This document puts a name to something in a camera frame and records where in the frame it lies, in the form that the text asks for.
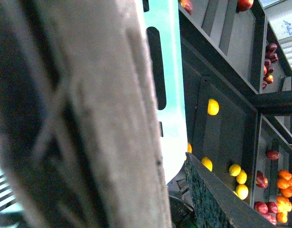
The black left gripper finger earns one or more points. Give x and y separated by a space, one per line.
215 205

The brown basket handle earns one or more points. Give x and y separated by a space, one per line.
79 134

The light teal plastic basket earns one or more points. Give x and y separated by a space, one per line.
169 95

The yellow lemon far back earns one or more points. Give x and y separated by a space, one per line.
213 107

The black fruit display tray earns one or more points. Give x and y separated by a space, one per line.
226 138

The black upper display tray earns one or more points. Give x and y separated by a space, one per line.
226 40

